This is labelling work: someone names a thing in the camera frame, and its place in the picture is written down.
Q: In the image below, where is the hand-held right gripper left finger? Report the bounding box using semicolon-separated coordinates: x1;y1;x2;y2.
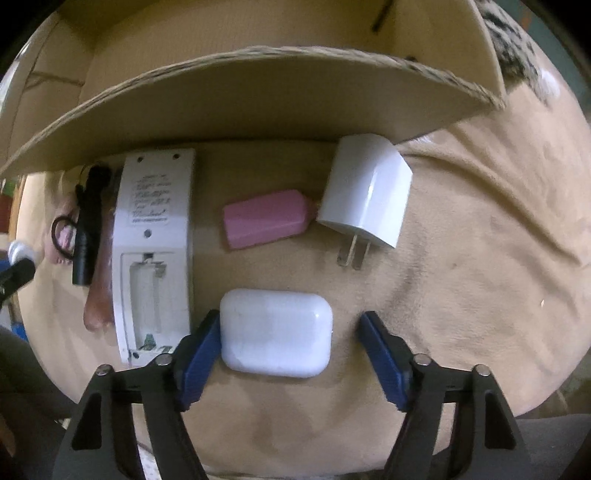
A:
51;309;222;480

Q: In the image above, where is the white earbuds case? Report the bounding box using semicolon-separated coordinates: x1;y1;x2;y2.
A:
219;288;334;379

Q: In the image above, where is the pink eraser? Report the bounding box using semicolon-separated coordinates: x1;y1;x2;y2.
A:
223;189;319;251

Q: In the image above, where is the dark grey cloth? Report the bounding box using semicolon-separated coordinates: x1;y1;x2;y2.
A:
0;323;70;480

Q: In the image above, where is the white charger plug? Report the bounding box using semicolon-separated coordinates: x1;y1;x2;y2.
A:
316;134;413;271

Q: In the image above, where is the tan bed sheet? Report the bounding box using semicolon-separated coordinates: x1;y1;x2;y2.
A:
14;69;588;476

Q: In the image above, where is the black cylindrical device with cord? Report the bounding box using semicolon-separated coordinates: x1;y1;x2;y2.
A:
51;165;114;286

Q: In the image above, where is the black and white fuzzy blanket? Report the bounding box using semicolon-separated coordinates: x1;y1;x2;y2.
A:
478;0;561;104

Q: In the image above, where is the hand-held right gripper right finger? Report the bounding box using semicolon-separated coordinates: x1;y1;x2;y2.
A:
359;311;532;480

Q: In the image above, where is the white remote control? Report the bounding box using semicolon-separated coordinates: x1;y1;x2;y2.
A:
112;148;197;367

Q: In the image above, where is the cardboard box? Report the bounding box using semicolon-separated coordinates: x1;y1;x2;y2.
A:
0;0;506;177

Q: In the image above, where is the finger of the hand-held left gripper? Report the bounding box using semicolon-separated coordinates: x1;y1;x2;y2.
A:
0;240;38;303

